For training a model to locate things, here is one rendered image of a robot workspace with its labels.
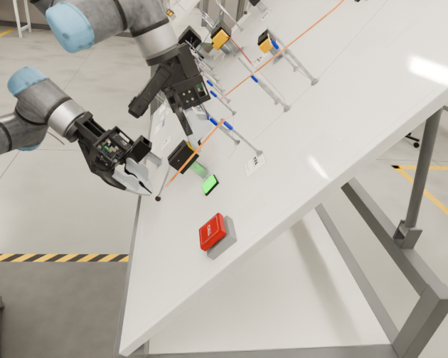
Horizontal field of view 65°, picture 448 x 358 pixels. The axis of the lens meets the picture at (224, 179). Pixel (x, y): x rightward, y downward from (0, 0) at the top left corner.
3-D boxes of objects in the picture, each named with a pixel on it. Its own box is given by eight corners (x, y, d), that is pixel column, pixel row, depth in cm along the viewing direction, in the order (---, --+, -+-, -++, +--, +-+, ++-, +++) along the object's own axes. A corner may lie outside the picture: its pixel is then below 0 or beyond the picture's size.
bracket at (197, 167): (200, 174, 82) (184, 162, 80) (207, 167, 82) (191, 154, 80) (204, 182, 78) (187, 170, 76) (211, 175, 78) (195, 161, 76)
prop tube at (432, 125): (404, 241, 78) (432, 110, 61) (397, 232, 80) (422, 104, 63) (418, 238, 78) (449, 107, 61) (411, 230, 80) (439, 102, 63)
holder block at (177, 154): (180, 167, 80) (166, 157, 79) (196, 149, 79) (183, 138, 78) (183, 175, 77) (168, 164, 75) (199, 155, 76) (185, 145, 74)
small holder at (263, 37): (288, 39, 92) (270, 18, 89) (289, 55, 85) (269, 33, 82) (274, 50, 94) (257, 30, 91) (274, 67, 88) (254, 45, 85)
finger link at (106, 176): (121, 192, 75) (89, 165, 74) (120, 194, 76) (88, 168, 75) (136, 178, 78) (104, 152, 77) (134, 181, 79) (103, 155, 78)
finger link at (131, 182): (148, 196, 73) (114, 167, 72) (141, 205, 78) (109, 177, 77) (158, 186, 75) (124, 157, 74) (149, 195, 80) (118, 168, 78)
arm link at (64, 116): (46, 131, 75) (75, 111, 80) (63, 145, 76) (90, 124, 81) (48, 113, 69) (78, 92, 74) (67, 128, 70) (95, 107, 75)
